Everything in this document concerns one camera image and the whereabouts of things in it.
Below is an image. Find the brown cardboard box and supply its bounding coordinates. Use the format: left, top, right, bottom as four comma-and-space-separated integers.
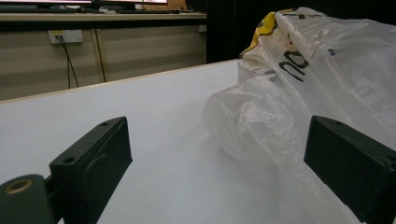
145, 0, 188, 11

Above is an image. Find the black wall cable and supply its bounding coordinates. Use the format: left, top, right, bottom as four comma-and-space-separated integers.
57, 35, 71, 90
61, 36, 79, 89

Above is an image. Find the translucent white plastic bag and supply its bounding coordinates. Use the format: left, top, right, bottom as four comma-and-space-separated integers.
202, 7, 396, 224

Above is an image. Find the white wall socket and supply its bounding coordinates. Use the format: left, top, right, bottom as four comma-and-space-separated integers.
48, 29, 84, 45

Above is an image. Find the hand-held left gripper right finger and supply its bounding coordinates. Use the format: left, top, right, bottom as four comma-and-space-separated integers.
304, 115, 396, 224

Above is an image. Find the black keyboard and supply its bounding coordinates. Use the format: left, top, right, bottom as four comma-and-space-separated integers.
0, 4, 78, 14

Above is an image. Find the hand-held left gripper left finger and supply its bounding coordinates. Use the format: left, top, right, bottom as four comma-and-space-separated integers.
49, 116, 134, 224

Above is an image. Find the beige background desk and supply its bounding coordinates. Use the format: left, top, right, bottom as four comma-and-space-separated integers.
0, 11, 207, 32

